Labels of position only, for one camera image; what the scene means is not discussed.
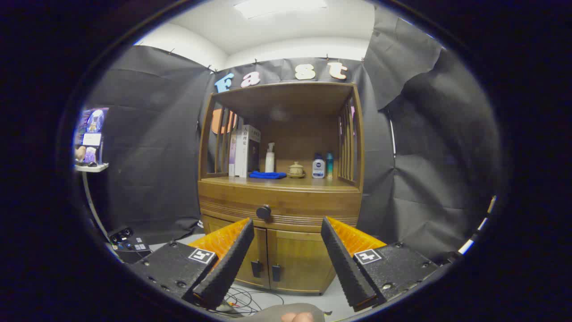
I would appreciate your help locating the wooden cabinet door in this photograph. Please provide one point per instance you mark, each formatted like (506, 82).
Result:
(299, 264)
(259, 252)

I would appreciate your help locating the blue folded cloth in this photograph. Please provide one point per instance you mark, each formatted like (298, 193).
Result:
(267, 175)

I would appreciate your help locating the purple book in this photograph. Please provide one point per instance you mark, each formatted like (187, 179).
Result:
(231, 156)

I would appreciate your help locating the beige lidded ceramic teacup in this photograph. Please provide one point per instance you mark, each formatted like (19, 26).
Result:
(296, 170)

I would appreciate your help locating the white pump bottle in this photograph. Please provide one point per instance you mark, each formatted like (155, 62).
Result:
(270, 161)

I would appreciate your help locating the wooden cabinet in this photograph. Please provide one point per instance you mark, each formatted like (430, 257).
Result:
(304, 134)

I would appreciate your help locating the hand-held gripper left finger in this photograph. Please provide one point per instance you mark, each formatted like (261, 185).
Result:
(230, 268)

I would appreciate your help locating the teal spray can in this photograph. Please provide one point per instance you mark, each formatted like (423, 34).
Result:
(329, 166)

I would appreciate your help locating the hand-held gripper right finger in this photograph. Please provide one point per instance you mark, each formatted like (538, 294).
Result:
(346, 268)

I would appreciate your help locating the wooden drawer with black knob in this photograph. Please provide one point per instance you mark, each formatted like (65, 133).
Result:
(313, 203)

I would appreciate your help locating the thick white-spined dark book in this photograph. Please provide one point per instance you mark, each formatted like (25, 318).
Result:
(251, 152)

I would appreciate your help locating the wooden countertop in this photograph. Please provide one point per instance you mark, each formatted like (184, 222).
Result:
(308, 182)

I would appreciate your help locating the black electronic box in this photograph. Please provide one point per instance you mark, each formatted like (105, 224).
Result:
(129, 246)

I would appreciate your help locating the white lotion bottle blue cap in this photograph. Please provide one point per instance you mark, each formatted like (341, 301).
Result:
(318, 169)

